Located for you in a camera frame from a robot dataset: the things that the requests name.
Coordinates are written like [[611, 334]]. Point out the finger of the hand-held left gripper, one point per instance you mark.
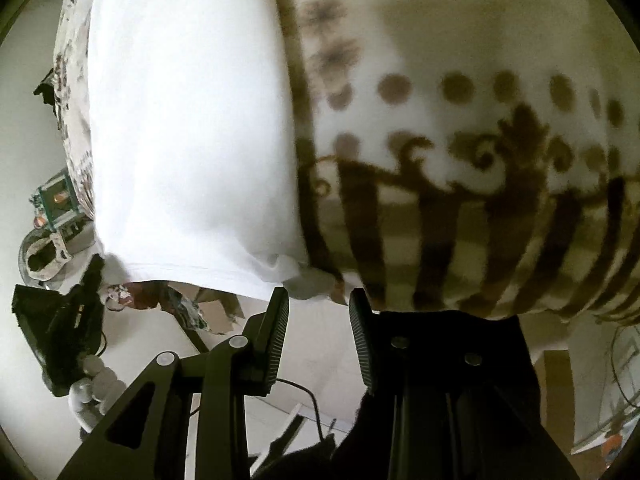
[[94, 272]]

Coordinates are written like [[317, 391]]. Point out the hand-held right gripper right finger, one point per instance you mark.
[[361, 340]]

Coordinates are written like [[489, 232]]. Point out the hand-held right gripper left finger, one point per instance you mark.
[[278, 330]]

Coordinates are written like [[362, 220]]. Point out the white garment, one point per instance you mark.
[[190, 135]]

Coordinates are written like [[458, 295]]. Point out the person's left hand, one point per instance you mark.
[[97, 385]]

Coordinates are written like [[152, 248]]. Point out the round woven basket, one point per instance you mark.
[[42, 257]]

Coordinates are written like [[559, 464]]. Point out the cardboard piece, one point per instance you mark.
[[217, 317]]

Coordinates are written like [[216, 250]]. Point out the green box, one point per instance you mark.
[[56, 200]]

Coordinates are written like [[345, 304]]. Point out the dark cloth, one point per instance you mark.
[[320, 455]]

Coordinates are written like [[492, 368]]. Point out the brown patterned cream blanket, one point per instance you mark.
[[450, 170]]

